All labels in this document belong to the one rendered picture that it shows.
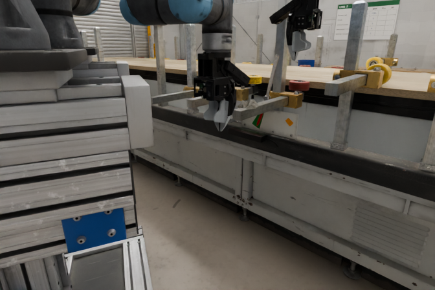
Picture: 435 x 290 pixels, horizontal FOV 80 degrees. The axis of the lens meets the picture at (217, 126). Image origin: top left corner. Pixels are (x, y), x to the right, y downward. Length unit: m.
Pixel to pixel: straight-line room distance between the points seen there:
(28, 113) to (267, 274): 1.27
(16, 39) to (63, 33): 0.49
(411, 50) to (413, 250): 6.99
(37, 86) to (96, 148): 0.10
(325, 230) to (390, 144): 0.55
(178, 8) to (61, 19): 0.42
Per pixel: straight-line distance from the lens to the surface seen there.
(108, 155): 0.39
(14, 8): 0.40
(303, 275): 1.48
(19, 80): 0.38
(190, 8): 0.54
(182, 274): 1.44
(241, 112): 0.77
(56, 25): 0.87
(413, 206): 1.05
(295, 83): 1.08
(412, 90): 1.10
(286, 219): 1.51
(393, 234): 1.38
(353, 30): 0.94
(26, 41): 0.39
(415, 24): 8.12
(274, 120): 1.06
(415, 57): 8.10
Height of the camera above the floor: 1.04
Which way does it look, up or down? 17 degrees down
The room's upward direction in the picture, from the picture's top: straight up
